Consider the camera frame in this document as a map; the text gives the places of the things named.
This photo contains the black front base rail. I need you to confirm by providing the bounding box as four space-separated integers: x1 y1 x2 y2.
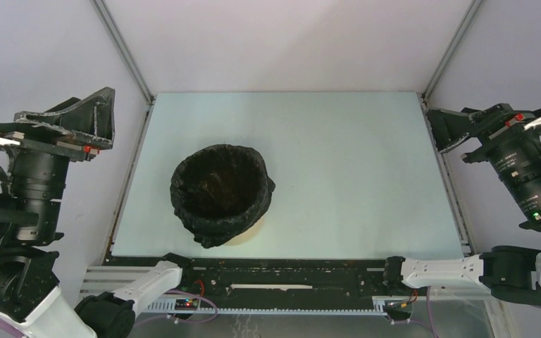
102 253 421 313

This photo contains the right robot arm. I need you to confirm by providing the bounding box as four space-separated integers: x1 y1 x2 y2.
381 104 541 308

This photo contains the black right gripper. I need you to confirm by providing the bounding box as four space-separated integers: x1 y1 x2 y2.
417 101 541 225

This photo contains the left aluminium frame post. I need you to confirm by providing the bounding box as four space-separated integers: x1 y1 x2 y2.
90 0 155 104

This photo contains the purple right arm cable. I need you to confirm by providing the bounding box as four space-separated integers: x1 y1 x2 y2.
410 287 440 338

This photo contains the aluminium frame post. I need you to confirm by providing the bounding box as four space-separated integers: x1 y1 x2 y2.
90 0 155 104
421 0 485 102

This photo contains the left controller circuit board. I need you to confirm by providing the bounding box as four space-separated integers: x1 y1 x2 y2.
174 299 199 311

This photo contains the yellow plastic trash bin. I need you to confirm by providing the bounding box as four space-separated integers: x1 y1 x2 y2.
224 216 265 246

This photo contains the right aluminium frame post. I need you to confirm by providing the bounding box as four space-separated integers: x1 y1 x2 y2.
421 0 485 102

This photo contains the controller circuit board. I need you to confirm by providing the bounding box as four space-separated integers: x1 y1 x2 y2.
384 299 413 312
174 299 199 311

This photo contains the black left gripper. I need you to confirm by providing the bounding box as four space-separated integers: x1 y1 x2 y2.
0 82 120 233

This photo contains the right controller circuit board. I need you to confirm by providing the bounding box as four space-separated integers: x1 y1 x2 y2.
384 299 413 312

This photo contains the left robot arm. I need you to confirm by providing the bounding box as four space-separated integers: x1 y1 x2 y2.
0 87 194 337

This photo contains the black plastic trash bag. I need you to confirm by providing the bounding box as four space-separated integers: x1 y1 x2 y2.
170 144 275 249

